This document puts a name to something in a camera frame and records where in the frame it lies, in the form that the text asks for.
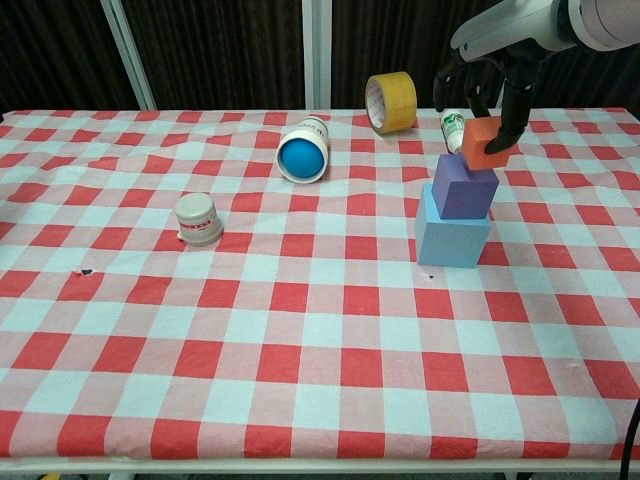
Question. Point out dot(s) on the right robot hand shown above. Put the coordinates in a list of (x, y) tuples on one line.
[(515, 30)]

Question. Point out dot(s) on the orange foam cube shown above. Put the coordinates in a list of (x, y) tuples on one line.
[(477, 145)]

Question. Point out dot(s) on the purple foam cube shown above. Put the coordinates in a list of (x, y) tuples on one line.
[(465, 195)]

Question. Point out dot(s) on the white bottle green label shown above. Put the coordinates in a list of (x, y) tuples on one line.
[(453, 130)]

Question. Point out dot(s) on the yellow packing tape roll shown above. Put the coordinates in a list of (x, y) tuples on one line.
[(395, 102)]

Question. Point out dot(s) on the white paper cup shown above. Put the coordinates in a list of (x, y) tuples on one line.
[(316, 131)]

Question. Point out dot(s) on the light blue foam cube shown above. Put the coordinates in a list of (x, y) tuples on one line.
[(450, 245)]

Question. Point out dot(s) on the white jar red label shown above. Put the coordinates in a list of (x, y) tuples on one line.
[(197, 220)]

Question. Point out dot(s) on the red white checked tablecloth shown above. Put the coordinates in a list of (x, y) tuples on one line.
[(200, 325)]

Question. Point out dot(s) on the white partition post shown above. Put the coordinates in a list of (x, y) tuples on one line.
[(130, 55), (316, 50)]

